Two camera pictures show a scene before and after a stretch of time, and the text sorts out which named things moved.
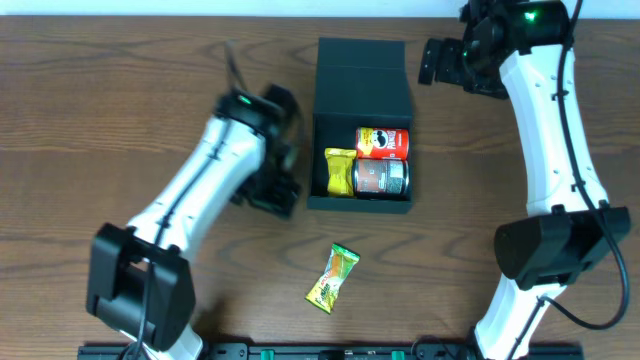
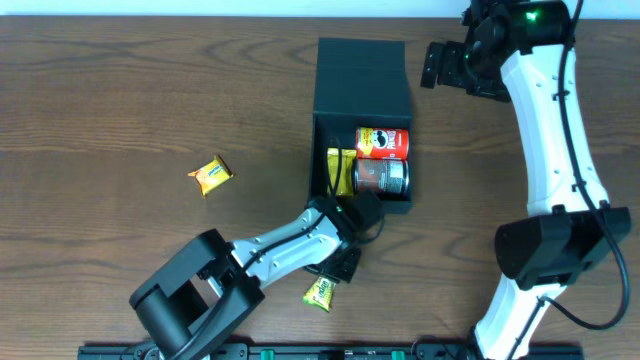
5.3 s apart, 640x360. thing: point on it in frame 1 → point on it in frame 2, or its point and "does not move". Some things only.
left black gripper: (273, 195) → (347, 264)
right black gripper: (432, 61) does not move
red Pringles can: (382, 143) does not move
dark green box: (362, 143) does not move
